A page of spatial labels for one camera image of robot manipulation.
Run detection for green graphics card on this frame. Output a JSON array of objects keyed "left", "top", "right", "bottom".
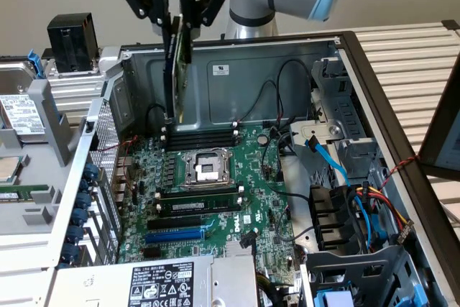
[{"left": 162, "top": 14, "right": 194, "bottom": 124}]

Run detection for black plastic box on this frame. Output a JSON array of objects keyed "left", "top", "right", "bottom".
[{"left": 46, "top": 12, "right": 101, "bottom": 74}]

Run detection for open PC case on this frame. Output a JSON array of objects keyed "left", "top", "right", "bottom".
[{"left": 42, "top": 30, "right": 460, "bottom": 307}]

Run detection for black RAM slot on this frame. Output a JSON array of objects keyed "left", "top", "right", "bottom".
[
  {"left": 162, "top": 132, "right": 241, "bottom": 146},
  {"left": 157, "top": 186, "right": 245, "bottom": 198},
  {"left": 162, "top": 123, "right": 241, "bottom": 136},
  {"left": 162, "top": 137, "right": 241, "bottom": 152},
  {"left": 162, "top": 127, "right": 241, "bottom": 141}
]

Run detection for hard disk with white label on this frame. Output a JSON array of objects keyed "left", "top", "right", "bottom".
[{"left": 0, "top": 62, "right": 48, "bottom": 143}]

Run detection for CPU socket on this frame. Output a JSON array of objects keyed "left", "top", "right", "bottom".
[{"left": 179, "top": 147, "right": 235, "bottom": 191}]

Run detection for grey metal disk bay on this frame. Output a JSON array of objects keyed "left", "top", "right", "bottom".
[{"left": 289, "top": 57, "right": 379, "bottom": 186}]

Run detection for green Dell motherboard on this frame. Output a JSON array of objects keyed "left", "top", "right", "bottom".
[{"left": 116, "top": 125, "right": 311, "bottom": 288}]

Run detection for installed RAM stick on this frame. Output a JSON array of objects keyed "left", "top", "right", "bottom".
[{"left": 160, "top": 194, "right": 243, "bottom": 215}]

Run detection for silver CPU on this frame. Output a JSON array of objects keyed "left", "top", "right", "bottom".
[{"left": 0, "top": 155, "right": 25, "bottom": 183}]

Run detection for spare green RAM stick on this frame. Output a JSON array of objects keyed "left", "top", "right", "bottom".
[{"left": 0, "top": 183, "right": 51, "bottom": 203}]

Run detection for blue expansion slot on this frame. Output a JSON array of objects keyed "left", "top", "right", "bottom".
[{"left": 144, "top": 226, "right": 206, "bottom": 245}]

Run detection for grey parts rack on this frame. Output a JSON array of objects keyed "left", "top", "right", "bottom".
[{"left": 0, "top": 78, "right": 86, "bottom": 239}]

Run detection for black plastic fan shroud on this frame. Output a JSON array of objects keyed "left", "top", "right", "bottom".
[{"left": 309, "top": 184, "right": 364, "bottom": 252}]

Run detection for silver chipset heatsink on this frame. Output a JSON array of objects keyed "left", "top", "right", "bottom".
[{"left": 225, "top": 241, "right": 254, "bottom": 258}]

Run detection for black framed monitor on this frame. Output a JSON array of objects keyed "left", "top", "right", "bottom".
[{"left": 418, "top": 57, "right": 460, "bottom": 180}]

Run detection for silver power supply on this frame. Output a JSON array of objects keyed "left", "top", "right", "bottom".
[{"left": 50, "top": 253, "right": 259, "bottom": 307}]

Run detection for blue grey plastic bay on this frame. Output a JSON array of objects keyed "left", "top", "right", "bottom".
[{"left": 305, "top": 244, "right": 438, "bottom": 307}]

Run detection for blue drive carrier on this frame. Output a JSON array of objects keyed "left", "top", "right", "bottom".
[{"left": 313, "top": 287, "right": 357, "bottom": 307}]

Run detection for long black looped wire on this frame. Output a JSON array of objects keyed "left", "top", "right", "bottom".
[{"left": 275, "top": 58, "right": 314, "bottom": 132}]

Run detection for short black looped wire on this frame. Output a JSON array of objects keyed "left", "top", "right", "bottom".
[{"left": 236, "top": 79, "right": 278, "bottom": 125}]

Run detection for thick black looped wire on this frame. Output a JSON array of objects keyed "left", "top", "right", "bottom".
[{"left": 144, "top": 103, "right": 173, "bottom": 132}]

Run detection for blue disk rail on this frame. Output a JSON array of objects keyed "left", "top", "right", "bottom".
[{"left": 24, "top": 49, "right": 47, "bottom": 82}]

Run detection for thin red wire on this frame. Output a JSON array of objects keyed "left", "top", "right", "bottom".
[{"left": 96, "top": 134, "right": 139, "bottom": 152}]

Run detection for blue SATA wire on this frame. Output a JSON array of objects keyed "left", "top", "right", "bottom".
[{"left": 304, "top": 134, "right": 382, "bottom": 252}]

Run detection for black wire across motherboard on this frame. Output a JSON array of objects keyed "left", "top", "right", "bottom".
[{"left": 259, "top": 129, "right": 314, "bottom": 203}]

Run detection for red black twisted wire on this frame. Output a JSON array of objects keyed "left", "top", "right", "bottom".
[{"left": 379, "top": 155, "right": 420, "bottom": 190}]

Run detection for yellow red power wires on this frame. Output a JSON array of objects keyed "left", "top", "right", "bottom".
[{"left": 354, "top": 183, "right": 415, "bottom": 246}]

